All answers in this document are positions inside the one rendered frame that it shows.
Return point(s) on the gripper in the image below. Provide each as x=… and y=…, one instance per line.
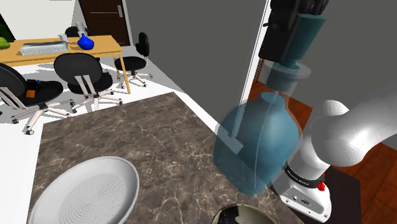
x=307, y=5

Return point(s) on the teal glass bottle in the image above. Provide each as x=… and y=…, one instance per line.
x=263, y=139

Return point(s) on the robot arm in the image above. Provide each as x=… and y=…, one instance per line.
x=338, y=136

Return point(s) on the black office chair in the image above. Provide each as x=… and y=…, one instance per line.
x=72, y=31
x=12, y=83
x=130, y=63
x=77, y=66

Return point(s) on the wooden table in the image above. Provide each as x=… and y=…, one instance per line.
x=105, y=45

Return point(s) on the dark brown door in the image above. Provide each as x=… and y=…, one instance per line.
x=105, y=18

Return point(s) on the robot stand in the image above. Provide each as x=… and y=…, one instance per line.
x=344, y=198

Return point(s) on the dark glazed bowl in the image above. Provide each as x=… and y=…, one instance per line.
x=248, y=215

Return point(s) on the white ribbed plate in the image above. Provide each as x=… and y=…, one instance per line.
x=93, y=192

